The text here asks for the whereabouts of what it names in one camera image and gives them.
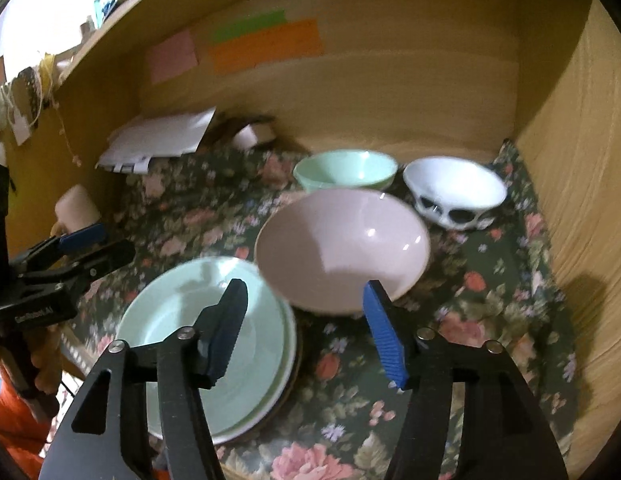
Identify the person's left hand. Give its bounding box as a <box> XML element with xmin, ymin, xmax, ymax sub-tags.
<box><xmin>29</xmin><ymin>327</ymin><xmax>66</xmax><ymax>396</ymax></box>

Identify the brown plate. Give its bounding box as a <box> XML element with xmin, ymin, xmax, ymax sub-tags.
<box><xmin>225</xmin><ymin>320</ymin><xmax>307</xmax><ymax>448</ymax></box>

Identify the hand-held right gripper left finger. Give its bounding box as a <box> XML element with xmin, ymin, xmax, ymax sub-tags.
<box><xmin>40</xmin><ymin>277</ymin><xmax>250</xmax><ymax>480</ymax></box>

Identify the white paper tag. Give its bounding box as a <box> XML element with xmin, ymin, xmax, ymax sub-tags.
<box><xmin>13</xmin><ymin>115</ymin><xmax>38</xmax><ymax>146</ymax></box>

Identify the teal plate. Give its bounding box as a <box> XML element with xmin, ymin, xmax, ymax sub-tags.
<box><xmin>115</xmin><ymin>256</ymin><xmax>290</xmax><ymax>436</ymax></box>

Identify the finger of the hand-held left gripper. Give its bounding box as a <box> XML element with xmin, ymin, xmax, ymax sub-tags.
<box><xmin>10</xmin><ymin>222</ymin><xmax>107</xmax><ymax>273</ymax></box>
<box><xmin>20</xmin><ymin>239</ymin><xmax>136</xmax><ymax>286</ymax></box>

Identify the yellow headband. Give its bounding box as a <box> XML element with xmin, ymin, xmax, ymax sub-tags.
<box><xmin>38</xmin><ymin>52</ymin><xmax>60</xmax><ymax>111</ymax></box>

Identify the tape roll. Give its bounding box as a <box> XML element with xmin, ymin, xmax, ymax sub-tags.
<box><xmin>229</xmin><ymin>120</ymin><xmax>277</xmax><ymax>152</ymax></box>

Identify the pink bowl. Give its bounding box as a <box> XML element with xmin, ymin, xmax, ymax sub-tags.
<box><xmin>254</xmin><ymin>189</ymin><xmax>431</xmax><ymax>317</ymax></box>

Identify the patterned headband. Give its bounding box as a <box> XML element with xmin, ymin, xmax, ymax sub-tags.
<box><xmin>15</xmin><ymin>60</ymin><xmax>51</xmax><ymax>128</ymax></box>

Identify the floral tablecloth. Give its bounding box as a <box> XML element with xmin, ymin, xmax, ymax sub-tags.
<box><xmin>65</xmin><ymin>139</ymin><xmax>579</xmax><ymax>480</ymax></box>

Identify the green sticky note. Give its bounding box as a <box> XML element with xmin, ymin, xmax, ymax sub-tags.
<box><xmin>210</xmin><ymin>9</ymin><xmax>287</xmax><ymax>45</ymax></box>

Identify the person's orange clothing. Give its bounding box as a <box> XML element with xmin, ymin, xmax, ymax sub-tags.
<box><xmin>0</xmin><ymin>375</ymin><xmax>58</xmax><ymax>480</ymax></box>

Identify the stack of white papers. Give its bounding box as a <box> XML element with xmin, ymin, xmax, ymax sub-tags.
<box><xmin>95</xmin><ymin>106</ymin><xmax>217</xmax><ymax>175</ymax></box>

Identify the beaded string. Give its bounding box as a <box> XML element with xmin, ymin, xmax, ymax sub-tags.
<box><xmin>54</xmin><ymin>100</ymin><xmax>82</xmax><ymax>167</ymax></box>

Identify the orange sticky note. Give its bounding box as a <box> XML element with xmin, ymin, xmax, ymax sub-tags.
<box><xmin>208</xmin><ymin>18</ymin><xmax>325</xmax><ymax>75</ymax></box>

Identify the white patterned bowl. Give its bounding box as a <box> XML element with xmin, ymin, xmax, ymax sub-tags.
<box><xmin>403</xmin><ymin>156</ymin><xmax>509</xmax><ymax>231</ymax></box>

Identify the pink sticky note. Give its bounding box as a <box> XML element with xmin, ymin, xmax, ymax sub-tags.
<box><xmin>149</xmin><ymin>29</ymin><xmax>198</xmax><ymax>85</ymax></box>

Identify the wooden shelf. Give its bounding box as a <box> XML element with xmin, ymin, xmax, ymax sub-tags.
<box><xmin>53</xmin><ymin>0</ymin><xmax>341</xmax><ymax>91</ymax></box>

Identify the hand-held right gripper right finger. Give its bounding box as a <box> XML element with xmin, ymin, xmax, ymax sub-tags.
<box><xmin>362</xmin><ymin>279</ymin><xmax>570</xmax><ymax>480</ymax></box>

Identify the teal bowl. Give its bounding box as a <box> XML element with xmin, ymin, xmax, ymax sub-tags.
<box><xmin>293</xmin><ymin>150</ymin><xmax>399</xmax><ymax>193</ymax></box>

